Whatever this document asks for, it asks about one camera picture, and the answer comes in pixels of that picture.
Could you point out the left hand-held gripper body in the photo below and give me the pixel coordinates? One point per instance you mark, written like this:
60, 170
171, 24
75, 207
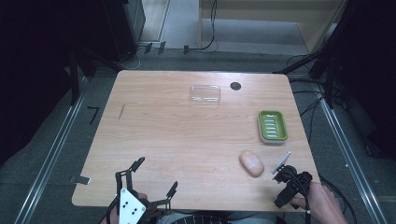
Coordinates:
130, 207

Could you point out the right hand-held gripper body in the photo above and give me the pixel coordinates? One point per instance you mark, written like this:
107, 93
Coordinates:
294, 182

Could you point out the person's left hand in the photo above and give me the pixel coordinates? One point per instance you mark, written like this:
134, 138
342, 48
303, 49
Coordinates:
142, 197

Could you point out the person's right hand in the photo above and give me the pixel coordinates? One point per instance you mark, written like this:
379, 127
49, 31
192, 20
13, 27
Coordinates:
322, 202

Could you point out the beige soap bar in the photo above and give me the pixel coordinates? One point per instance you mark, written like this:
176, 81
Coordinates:
251, 163

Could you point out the grey tape piece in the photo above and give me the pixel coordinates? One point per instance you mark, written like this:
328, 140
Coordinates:
81, 179

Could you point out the green soap dish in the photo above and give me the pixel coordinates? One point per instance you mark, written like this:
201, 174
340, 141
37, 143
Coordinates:
272, 127

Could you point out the clear plastic container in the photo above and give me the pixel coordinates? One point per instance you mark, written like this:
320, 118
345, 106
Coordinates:
205, 94

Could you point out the black stand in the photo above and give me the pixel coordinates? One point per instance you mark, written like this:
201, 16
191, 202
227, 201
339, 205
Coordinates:
77, 68
323, 59

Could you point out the black round table grommet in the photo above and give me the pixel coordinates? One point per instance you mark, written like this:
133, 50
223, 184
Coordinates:
235, 86

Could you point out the black cabinet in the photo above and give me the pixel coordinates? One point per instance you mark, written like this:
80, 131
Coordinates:
124, 28

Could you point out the light wooden furniture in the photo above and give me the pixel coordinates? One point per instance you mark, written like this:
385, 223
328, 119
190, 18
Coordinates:
271, 18

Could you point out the metal floor rail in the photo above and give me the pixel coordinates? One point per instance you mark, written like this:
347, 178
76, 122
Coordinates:
51, 155
350, 155

